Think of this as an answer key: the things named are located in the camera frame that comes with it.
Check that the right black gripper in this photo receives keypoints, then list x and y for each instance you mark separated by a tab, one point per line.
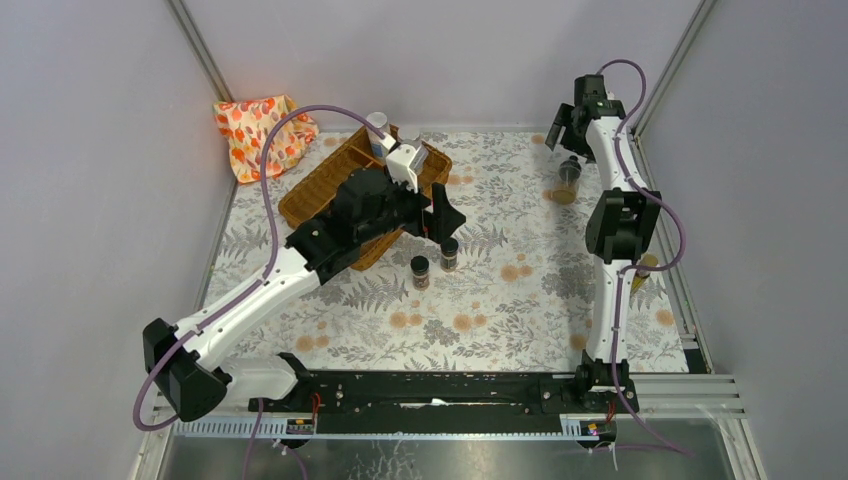
563	118

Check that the dark spice jar left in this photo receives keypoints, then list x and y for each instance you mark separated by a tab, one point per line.
420	267

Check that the dark spice jar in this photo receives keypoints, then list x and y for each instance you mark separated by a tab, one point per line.
449	254
420	267

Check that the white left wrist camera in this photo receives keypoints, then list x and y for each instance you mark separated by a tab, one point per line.
404	163

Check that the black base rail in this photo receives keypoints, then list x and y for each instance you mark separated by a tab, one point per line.
488	403

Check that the orange floral cloth bag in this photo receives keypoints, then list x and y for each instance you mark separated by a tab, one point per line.
246	124

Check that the dark spice jar right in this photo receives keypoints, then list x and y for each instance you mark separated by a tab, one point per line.
449	254

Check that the blue label pellet jar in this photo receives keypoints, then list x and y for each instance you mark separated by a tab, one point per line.
378	131
411	136

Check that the yellow label sauce bottle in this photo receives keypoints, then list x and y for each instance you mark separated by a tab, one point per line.
642	273

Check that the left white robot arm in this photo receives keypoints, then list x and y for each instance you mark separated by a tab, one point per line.
190	361

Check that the brown wicker divided basket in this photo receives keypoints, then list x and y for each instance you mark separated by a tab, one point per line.
315	192

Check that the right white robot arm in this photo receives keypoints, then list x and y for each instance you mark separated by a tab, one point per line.
618	233

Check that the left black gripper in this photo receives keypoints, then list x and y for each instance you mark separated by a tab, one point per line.
445	217

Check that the aluminium frame rail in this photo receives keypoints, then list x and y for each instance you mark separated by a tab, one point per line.
196	42

